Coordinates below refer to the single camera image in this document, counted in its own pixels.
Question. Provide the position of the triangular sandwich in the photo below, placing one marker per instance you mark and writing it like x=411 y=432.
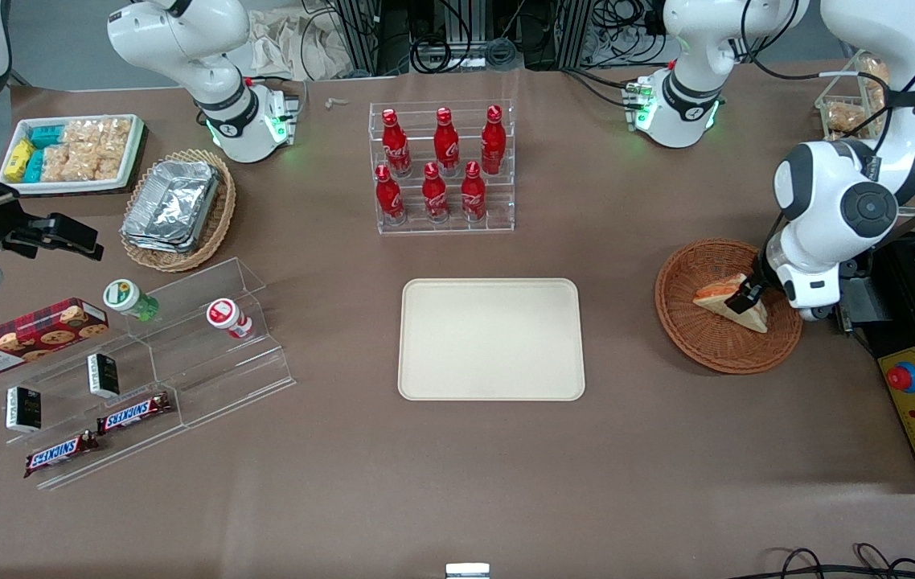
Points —
x=713 y=299

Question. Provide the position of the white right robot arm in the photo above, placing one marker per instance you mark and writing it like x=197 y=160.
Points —
x=184 y=40

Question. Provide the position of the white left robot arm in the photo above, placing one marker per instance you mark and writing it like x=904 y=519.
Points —
x=835 y=193

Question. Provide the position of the white rectangular snack tray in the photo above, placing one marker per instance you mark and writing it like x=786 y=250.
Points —
x=71 y=186

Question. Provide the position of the round brown wicker basket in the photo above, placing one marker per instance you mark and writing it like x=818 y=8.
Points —
x=691 y=338

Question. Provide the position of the oval light wicker basket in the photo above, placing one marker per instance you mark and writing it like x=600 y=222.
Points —
x=220 y=217

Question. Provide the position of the beige plastic tray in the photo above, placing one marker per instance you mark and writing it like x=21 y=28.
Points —
x=490 y=338

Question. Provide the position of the clear bag rice crackers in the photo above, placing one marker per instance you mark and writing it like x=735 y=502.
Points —
x=81 y=132
x=116 y=135
x=100 y=166
x=57 y=163

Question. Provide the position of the yellow snack packet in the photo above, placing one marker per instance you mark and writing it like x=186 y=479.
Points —
x=18 y=159

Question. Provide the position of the teal snack packet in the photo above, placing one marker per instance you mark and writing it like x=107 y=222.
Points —
x=47 y=136
x=34 y=166

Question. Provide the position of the green capped small bottle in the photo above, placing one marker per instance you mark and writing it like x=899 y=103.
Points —
x=126 y=297

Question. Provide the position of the red tartan cookie box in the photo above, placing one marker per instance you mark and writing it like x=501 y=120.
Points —
x=23 y=338

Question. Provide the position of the stacked aluminium foil trays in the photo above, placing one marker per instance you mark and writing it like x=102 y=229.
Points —
x=172 y=205

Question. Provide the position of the small black white box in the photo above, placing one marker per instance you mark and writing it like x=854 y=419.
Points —
x=104 y=375
x=23 y=408

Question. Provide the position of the black machine housing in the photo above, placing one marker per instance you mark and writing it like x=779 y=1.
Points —
x=900 y=322

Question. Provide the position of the red emergency stop button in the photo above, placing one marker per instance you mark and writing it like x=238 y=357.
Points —
x=904 y=378

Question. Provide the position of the bagged fried snack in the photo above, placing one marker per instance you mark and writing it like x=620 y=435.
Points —
x=874 y=68
x=845 y=119

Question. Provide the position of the red capped small bottle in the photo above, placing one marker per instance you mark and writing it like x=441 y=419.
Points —
x=226 y=317

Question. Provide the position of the Snickers chocolate bar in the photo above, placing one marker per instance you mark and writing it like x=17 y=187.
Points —
x=134 y=413
x=59 y=453

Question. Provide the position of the clear acrylic step shelf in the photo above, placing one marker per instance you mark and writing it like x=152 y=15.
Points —
x=216 y=378

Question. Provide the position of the clear acrylic bottle rack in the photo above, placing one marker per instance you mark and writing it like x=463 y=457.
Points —
x=506 y=201

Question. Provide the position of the crumpled beige cloth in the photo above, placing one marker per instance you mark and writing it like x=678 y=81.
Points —
x=289 y=44

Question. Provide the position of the red cola bottle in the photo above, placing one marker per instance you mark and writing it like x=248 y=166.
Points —
x=473 y=195
x=493 y=143
x=395 y=145
x=446 y=145
x=388 y=199
x=434 y=197

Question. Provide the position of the small beige scrap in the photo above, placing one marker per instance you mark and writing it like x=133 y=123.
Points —
x=337 y=102

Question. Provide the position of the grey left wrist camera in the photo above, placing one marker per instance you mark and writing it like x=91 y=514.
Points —
x=818 y=311

